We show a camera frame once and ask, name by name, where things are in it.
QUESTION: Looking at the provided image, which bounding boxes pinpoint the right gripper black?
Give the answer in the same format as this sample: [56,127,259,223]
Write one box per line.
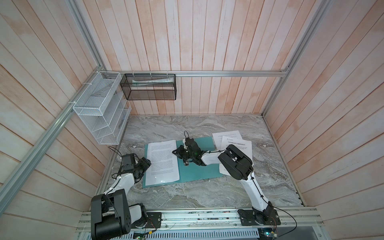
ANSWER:
[171,145,195,161]

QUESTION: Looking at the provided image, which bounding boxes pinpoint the green file folder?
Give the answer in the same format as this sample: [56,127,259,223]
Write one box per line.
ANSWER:
[143,137,223,188]

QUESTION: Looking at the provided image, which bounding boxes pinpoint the printed paper sheet front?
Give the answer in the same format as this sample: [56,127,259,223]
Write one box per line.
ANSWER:
[145,140,180,187]

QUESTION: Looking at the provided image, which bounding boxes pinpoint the printed paper sheet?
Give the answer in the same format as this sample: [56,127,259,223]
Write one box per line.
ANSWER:
[145,140,180,187]
[213,131,243,150]
[220,136,254,167]

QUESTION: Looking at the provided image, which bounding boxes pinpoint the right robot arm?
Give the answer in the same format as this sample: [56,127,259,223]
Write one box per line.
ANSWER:
[172,138,274,226]

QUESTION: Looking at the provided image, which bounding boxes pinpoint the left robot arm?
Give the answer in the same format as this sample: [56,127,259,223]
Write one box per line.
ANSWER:
[91,154,151,240]

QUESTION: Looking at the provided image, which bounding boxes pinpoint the printed paper sheet back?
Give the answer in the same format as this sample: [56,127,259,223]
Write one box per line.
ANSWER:
[213,131,243,150]

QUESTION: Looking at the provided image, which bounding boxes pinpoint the printed paper sheet middle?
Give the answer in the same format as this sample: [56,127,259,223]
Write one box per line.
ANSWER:
[220,136,254,167]

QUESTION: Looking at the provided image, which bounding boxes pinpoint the papers in black basket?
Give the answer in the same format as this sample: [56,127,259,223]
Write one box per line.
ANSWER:
[132,78,175,87]

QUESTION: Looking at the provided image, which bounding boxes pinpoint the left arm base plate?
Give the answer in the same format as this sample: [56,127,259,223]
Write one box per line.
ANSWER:
[132,212,162,229]

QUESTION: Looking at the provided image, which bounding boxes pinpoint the white wire mesh shelf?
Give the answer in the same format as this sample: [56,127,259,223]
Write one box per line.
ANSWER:
[73,72,132,146]

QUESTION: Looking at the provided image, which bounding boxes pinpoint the black mesh wall basket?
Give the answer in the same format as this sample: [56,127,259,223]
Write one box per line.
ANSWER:
[120,74,177,101]

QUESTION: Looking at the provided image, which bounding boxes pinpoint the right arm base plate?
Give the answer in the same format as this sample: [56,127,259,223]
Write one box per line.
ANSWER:
[238,209,281,226]

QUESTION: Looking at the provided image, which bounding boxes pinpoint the horizontal aluminium wall bar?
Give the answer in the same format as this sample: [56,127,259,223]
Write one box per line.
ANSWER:
[106,70,288,77]

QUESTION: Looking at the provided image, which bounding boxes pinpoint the aluminium mounting rail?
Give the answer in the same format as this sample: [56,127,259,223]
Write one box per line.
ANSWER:
[74,206,325,233]

